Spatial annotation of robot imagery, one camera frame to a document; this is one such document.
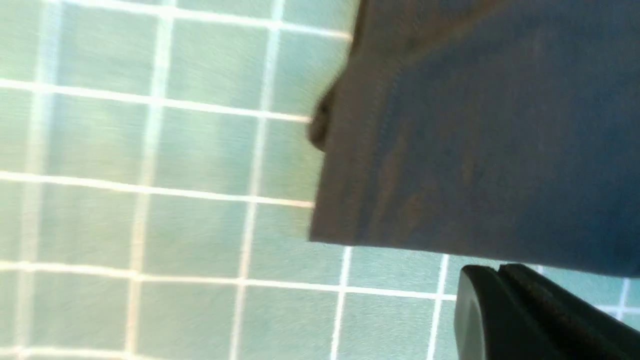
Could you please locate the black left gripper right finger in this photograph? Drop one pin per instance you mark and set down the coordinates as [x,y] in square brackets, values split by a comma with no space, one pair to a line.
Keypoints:
[578,329]

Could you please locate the dark gray long-sleeved shirt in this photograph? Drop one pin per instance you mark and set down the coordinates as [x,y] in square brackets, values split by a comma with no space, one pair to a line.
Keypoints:
[500,129]

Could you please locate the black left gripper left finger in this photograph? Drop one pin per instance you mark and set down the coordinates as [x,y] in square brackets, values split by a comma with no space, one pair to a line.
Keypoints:
[491,322]

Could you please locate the green grid table mat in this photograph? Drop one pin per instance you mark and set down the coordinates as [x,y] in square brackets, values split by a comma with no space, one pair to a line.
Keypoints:
[157,186]

